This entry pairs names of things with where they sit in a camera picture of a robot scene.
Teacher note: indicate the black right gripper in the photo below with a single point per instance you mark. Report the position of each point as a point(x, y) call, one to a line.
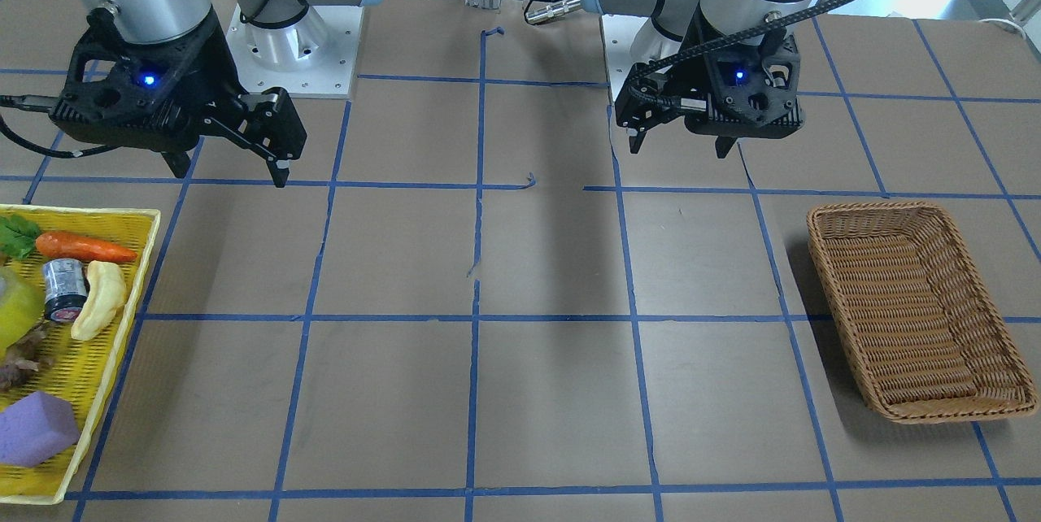
point(213, 69)

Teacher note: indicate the purple foam block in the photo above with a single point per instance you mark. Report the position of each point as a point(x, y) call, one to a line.
point(36, 428)

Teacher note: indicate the yellow toy banana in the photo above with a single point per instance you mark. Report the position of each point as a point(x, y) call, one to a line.
point(106, 297)

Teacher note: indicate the brown wicker basket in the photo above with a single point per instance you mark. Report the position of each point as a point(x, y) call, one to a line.
point(920, 332)

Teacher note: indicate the orange toy carrot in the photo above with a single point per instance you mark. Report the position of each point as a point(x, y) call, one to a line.
point(21, 237)

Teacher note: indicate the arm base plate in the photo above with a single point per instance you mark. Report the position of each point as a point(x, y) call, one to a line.
point(630, 39)
point(315, 58)

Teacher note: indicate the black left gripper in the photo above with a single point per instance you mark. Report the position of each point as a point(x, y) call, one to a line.
point(694, 58)

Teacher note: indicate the brown toy figure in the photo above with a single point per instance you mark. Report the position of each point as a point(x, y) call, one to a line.
point(22, 360)

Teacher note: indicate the small black can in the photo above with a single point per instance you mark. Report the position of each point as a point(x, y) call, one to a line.
point(66, 289)

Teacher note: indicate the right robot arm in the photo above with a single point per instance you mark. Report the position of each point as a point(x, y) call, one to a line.
point(152, 21)

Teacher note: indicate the yellow plastic basket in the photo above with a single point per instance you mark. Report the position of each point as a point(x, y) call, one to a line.
point(83, 372)

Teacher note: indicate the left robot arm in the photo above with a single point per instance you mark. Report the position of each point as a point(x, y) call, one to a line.
point(703, 25)

